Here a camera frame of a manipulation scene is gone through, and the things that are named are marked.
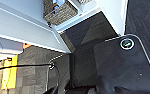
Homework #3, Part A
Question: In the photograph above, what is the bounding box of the white wardrobe carcass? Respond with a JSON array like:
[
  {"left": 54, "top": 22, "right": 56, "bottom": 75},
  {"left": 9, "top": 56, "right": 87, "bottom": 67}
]
[{"left": 55, "top": 0, "right": 104, "bottom": 34}]

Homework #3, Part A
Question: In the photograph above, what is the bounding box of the wicker storage basket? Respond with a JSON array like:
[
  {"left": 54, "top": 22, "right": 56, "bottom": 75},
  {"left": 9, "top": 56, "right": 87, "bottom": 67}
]
[{"left": 42, "top": 0, "right": 79, "bottom": 27}]

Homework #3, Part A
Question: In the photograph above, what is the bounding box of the blue item in basket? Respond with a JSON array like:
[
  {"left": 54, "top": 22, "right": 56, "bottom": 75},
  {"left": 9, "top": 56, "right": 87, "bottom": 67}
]
[{"left": 53, "top": 0, "right": 64, "bottom": 13}]

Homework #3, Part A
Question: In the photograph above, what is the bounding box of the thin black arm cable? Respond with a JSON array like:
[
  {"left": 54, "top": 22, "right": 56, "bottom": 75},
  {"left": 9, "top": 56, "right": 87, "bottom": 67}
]
[{"left": 0, "top": 54, "right": 61, "bottom": 92}]

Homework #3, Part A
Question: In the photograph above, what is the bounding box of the round ring on robot base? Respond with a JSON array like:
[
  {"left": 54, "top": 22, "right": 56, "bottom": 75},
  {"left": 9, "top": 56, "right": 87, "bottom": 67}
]
[{"left": 119, "top": 37, "right": 135, "bottom": 51}]

